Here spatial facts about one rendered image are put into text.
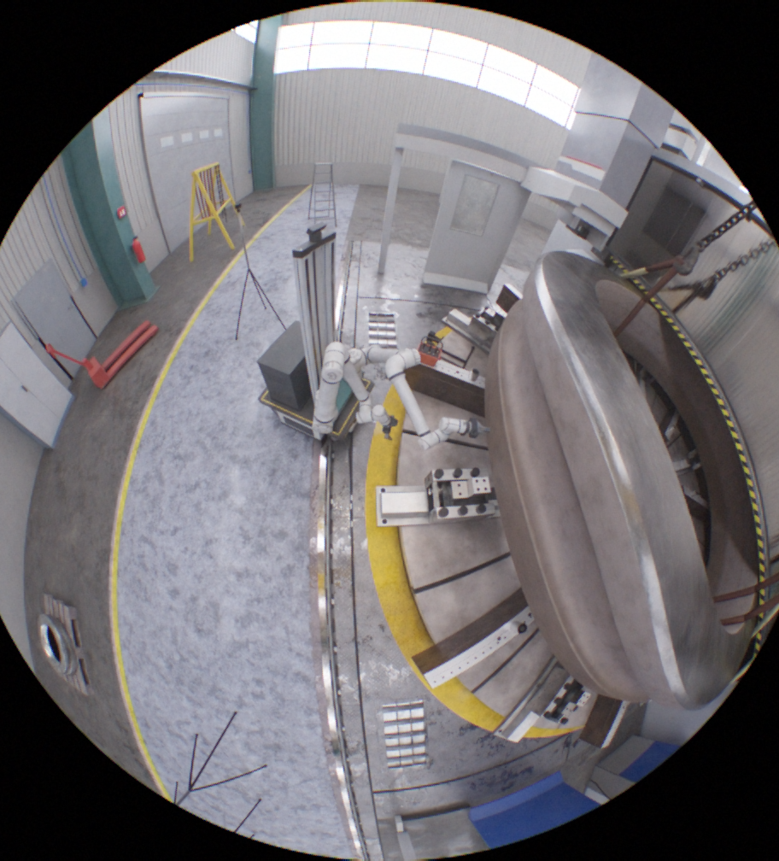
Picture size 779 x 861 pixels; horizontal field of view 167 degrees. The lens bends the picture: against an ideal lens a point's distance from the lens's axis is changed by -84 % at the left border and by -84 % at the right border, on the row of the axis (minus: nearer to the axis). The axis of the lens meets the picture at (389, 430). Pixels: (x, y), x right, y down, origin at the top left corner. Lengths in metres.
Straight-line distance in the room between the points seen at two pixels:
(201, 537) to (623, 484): 2.96
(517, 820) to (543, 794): 0.53
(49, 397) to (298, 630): 5.08
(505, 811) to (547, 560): 3.69
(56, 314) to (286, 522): 5.70
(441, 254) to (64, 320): 7.09
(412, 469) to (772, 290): 4.80
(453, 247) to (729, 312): 4.34
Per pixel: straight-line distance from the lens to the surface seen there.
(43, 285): 6.31
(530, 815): 4.43
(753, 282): 4.47
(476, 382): 2.41
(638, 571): 1.20
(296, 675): 2.63
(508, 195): 4.89
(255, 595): 2.52
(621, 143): 4.27
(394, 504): 1.95
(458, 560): 2.19
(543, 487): 1.57
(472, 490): 1.74
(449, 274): 5.14
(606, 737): 3.69
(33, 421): 5.46
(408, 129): 4.26
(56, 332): 6.32
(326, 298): 1.86
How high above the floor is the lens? 2.34
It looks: 61 degrees down
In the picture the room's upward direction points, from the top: 15 degrees clockwise
